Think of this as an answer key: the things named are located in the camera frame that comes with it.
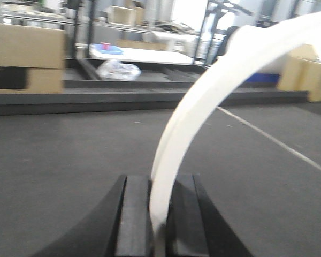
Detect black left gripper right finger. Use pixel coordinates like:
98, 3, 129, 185
166, 174, 252, 256

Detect white PVC clamp with stub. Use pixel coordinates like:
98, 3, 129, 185
149, 11, 321, 232

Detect cardboard box at right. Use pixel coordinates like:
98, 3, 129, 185
277, 44, 321, 102

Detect flat blue tray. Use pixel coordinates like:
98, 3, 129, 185
91, 44, 124, 55

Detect clear plastic bag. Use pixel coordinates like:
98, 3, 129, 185
96, 59, 141, 81

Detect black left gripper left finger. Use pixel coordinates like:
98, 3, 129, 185
34, 175, 153, 256

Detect small red cube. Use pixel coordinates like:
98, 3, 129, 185
101, 42, 111, 51

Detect black textured table mat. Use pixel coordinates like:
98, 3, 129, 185
0, 103, 321, 256

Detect stacked cardboard box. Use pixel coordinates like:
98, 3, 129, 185
0, 24, 66, 94

